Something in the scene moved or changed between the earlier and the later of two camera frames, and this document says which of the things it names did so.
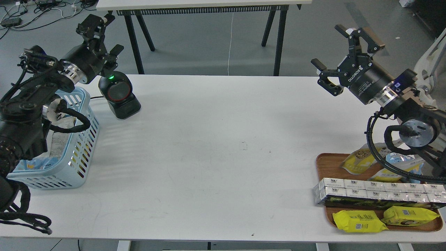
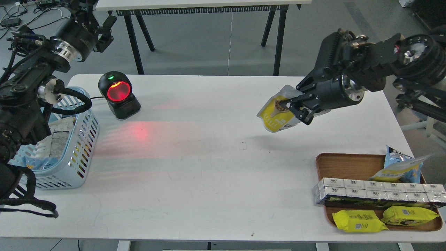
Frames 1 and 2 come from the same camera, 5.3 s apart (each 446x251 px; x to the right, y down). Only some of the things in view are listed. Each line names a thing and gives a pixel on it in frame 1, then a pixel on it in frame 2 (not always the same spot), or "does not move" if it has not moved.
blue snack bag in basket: x=40 y=162 does not move
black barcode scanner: x=117 y=89 does not move
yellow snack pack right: x=404 y=216 does not move
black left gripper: x=86 y=62 -> x=77 y=39
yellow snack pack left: x=359 y=221 does not move
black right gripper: x=371 y=82 -> x=322 y=91
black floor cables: x=16 y=15 does not move
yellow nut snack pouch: x=359 y=160 -> x=276 y=119
